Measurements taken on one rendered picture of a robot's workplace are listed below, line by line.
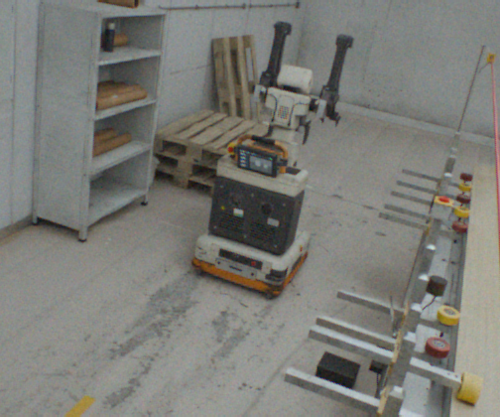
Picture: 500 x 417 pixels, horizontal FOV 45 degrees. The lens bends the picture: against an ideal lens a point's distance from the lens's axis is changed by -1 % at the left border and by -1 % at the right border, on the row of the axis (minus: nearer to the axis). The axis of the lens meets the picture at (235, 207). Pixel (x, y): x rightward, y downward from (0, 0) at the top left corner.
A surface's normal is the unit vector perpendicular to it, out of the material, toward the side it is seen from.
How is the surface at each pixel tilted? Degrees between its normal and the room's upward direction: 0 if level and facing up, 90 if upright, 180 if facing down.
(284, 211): 90
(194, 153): 90
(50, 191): 90
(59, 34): 90
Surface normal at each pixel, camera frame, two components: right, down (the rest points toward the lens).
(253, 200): -0.38, 0.29
